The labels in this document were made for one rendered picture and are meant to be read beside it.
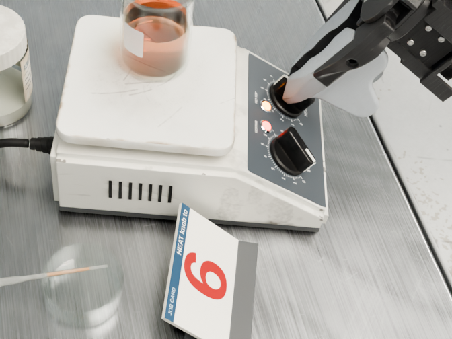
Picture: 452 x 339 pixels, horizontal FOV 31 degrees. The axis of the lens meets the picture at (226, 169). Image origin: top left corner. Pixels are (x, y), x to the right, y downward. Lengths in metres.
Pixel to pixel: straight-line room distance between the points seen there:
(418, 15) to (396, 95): 0.20
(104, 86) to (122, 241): 0.11
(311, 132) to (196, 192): 0.11
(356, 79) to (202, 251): 0.16
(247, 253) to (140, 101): 0.14
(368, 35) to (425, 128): 0.20
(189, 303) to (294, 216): 0.11
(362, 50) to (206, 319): 0.20
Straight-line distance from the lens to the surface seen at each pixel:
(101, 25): 0.61
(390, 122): 0.71
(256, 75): 0.62
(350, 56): 0.54
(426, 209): 0.66
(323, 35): 0.60
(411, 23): 0.54
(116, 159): 0.55
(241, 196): 0.57
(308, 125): 0.63
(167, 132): 0.54
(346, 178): 0.65
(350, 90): 0.59
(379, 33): 0.53
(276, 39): 0.75
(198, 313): 0.54
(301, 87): 0.59
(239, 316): 0.57
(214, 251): 0.57
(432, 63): 0.57
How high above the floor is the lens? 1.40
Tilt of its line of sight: 52 degrees down
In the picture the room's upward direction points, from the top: 10 degrees clockwise
